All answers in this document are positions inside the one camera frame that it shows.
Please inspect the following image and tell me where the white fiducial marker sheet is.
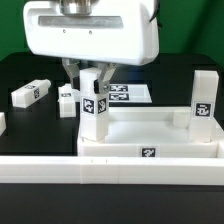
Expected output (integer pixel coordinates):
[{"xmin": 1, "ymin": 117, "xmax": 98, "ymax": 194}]
[{"xmin": 109, "ymin": 84, "xmax": 152, "ymax": 103}]

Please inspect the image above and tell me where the white fence bar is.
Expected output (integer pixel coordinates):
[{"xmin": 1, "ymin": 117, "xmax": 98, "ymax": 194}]
[
  {"xmin": 0, "ymin": 156, "xmax": 224, "ymax": 185},
  {"xmin": 0, "ymin": 112, "xmax": 6, "ymax": 136}
]

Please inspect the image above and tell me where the white desk tabletop tray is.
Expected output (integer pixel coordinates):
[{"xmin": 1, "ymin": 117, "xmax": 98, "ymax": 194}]
[{"xmin": 77, "ymin": 107, "xmax": 224, "ymax": 159}]

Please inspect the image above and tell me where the white fence front bar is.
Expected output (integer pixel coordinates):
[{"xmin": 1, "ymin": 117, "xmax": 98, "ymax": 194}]
[{"xmin": 0, "ymin": 156, "xmax": 224, "ymax": 185}]

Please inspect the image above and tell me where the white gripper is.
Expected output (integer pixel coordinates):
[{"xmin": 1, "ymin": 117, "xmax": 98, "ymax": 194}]
[{"xmin": 23, "ymin": 0, "xmax": 159, "ymax": 94}]

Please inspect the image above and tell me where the white fence left bar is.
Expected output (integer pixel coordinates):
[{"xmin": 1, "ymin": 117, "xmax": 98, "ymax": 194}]
[{"xmin": 0, "ymin": 112, "xmax": 6, "ymax": 136}]

